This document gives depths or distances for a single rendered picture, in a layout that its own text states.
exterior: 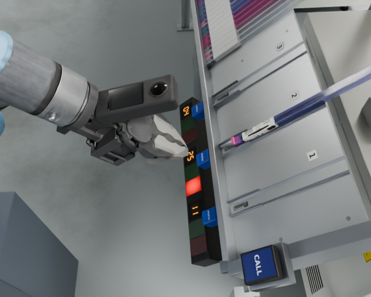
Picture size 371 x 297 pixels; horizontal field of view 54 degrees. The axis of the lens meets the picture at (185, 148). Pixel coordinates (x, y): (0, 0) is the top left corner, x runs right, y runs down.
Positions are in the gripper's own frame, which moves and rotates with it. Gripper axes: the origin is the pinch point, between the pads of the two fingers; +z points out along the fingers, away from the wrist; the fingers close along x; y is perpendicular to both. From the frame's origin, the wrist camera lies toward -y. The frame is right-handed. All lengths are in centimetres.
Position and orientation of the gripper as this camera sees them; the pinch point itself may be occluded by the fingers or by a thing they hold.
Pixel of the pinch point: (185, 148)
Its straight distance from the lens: 61.5
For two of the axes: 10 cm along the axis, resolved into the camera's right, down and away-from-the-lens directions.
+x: 0.7, 8.4, -5.3
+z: 6.8, 3.5, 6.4
